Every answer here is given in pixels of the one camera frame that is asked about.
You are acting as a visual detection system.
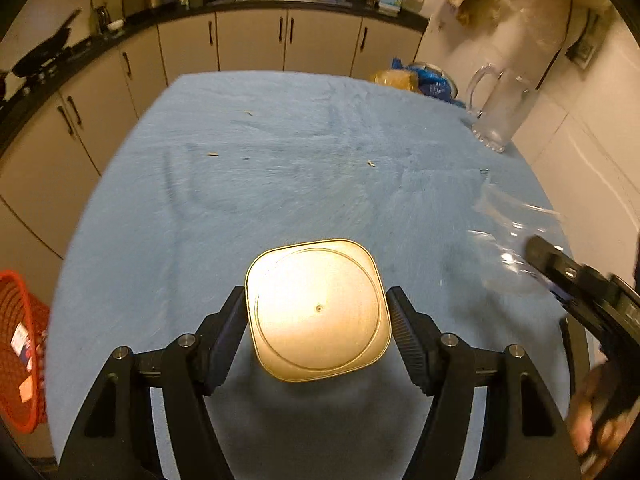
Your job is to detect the clear plastic cup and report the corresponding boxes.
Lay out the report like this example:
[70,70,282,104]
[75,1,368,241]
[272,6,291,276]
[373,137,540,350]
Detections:
[468,179,568,296]

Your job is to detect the cream square plastic container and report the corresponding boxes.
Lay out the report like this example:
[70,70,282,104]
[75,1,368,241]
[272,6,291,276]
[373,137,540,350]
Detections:
[244,238,392,382]

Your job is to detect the white kitchen cabinets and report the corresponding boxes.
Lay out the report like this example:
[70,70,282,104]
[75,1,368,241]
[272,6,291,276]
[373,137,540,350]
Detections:
[1,9,424,301]

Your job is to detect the black kitchen countertop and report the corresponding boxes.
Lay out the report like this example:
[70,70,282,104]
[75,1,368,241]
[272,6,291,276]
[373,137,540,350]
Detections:
[1,0,430,151]

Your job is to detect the person's right hand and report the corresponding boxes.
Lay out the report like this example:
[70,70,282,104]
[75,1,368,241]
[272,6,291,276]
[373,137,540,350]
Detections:
[566,361,639,479]

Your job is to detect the red plastic mesh basket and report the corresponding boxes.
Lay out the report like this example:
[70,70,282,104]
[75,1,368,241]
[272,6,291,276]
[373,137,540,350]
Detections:
[0,270,50,434]

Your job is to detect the clear glass pitcher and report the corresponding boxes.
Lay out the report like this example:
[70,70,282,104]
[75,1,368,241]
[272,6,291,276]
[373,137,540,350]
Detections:
[466,63,538,153]

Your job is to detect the blue plastic bag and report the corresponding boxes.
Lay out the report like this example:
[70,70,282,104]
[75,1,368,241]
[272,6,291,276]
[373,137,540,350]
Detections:
[390,58,465,108]

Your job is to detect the yellow bread bag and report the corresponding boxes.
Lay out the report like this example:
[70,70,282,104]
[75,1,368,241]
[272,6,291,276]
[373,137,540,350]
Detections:
[370,68,419,92]

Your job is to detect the black frying pan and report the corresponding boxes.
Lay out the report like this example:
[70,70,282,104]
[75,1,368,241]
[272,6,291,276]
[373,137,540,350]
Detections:
[12,9,81,78]

